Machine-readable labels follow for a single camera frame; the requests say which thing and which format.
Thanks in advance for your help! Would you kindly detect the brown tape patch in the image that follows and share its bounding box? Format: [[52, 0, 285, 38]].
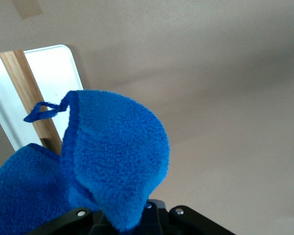
[[10, 0, 44, 21]]

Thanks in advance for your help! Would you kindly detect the white rack with wooden bars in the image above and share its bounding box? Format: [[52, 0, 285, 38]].
[[0, 44, 84, 177]]

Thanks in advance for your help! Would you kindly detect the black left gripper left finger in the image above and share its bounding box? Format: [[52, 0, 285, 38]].
[[26, 207, 122, 235]]

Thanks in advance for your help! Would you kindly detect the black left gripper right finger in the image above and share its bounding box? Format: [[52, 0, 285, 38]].
[[137, 199, 233, 235]]

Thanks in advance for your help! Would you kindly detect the blue microfiber towel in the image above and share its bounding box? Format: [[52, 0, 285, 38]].
[[0, 89, 171, 233]]

